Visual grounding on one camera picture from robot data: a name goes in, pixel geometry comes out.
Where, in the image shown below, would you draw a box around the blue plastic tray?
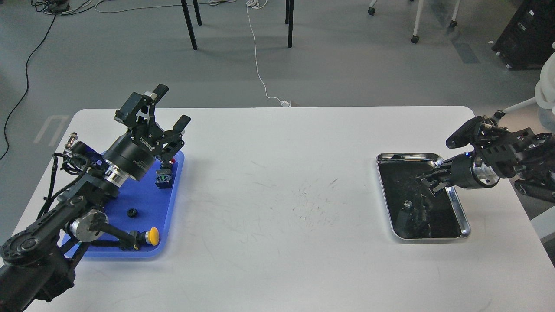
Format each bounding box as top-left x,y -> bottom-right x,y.
84,151 -> 186,259

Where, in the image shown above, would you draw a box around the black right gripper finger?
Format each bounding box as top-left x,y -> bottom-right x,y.
418,179 -> 451,197
418,167 -> 451,182

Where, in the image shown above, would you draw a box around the white chair at right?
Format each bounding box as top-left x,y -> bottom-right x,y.
493,42 -> 555,162

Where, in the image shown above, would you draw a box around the silver metal tray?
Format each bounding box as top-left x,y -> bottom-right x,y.
376,153 -> 470,243

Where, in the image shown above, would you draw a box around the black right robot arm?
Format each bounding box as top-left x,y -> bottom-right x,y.
417,116 -> 555,203

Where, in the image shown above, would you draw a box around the red push button switch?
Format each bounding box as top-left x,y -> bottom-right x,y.
155,158 -> 175,189

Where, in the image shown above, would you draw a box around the white cable with plug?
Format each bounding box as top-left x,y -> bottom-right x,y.
245,0 -> 292,108

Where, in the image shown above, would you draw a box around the yellow push button switch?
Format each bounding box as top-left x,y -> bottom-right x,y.
129,227 -> 160,250

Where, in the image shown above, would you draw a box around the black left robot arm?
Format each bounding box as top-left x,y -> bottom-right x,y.
1,84 -> 191,312

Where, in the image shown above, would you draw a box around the small black gear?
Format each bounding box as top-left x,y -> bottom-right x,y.
126,208 -> 137,218

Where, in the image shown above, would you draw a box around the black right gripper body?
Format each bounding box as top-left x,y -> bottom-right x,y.
442,153 -> 499,189

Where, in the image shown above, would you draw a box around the black table legs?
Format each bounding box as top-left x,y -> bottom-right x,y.
180,0 -> 295,51

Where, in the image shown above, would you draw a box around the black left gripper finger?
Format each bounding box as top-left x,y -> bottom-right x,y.
114,84 -> 169,135
160,115 -> 192,152

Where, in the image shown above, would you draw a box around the black equipment case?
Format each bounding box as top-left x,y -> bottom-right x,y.
492,0 -> 555,70

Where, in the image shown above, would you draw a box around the black floor cable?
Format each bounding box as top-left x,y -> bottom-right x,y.
0,0 -> 209,162

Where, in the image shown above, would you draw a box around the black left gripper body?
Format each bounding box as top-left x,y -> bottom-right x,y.
103,130 -> 177,180

